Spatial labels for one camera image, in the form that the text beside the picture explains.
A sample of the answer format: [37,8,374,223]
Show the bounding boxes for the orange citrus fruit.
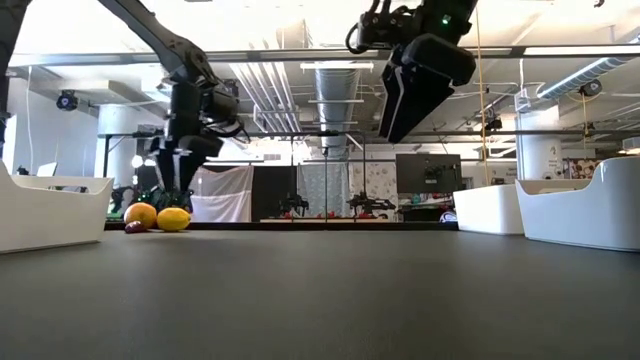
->
[123,201,159,230]

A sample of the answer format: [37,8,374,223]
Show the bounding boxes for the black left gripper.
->
[152,82,224,197]

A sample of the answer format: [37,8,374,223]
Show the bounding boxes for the silver ventilation duct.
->
[312,67,362,159]

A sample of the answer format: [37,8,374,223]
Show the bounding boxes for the white plastic basket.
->
[0,159,115,255]
[514,155,640,253]
[452,183,525,236]

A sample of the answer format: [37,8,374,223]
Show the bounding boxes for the grey overhead crossbar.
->
[7,44,640,66]

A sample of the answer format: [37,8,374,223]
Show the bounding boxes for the yellow lemon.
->
[156,207,192,233]

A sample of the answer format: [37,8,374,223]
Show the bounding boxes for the black monitor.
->
[395,153,463,196]

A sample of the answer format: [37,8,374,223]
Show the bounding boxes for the black table mat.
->
[0,227,640,360]

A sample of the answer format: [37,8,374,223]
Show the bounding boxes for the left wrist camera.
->
[212,88,242,137]

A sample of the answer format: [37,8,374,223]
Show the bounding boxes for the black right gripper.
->
[378,33,477,145]

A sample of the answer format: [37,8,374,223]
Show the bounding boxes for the black background rig frame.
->
[102,129,519,224]

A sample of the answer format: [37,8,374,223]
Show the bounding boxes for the white curtain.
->
[192,164,255,224]

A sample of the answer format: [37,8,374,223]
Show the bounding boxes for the white round column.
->
[516,112,565,182]

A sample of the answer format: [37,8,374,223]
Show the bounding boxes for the black ceiling camera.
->
[578,78,604,98]
[55,89,79,112]

